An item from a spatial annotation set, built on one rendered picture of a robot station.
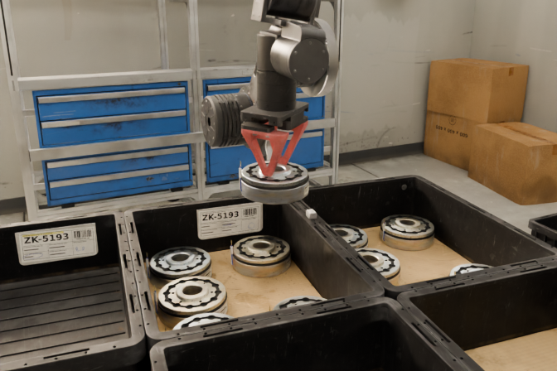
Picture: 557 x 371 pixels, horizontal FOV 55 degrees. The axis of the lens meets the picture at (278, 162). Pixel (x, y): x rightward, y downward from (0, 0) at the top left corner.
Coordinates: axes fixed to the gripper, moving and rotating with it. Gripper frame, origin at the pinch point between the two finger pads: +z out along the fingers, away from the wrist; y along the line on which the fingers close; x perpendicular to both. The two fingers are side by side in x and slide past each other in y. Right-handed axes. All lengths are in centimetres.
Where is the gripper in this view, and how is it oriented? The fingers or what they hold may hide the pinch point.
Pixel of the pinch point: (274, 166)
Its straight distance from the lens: 80.7
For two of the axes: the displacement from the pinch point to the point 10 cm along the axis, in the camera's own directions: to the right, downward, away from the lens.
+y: 4.3, -2.9, 8.5
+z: -0.2, 9.4, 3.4
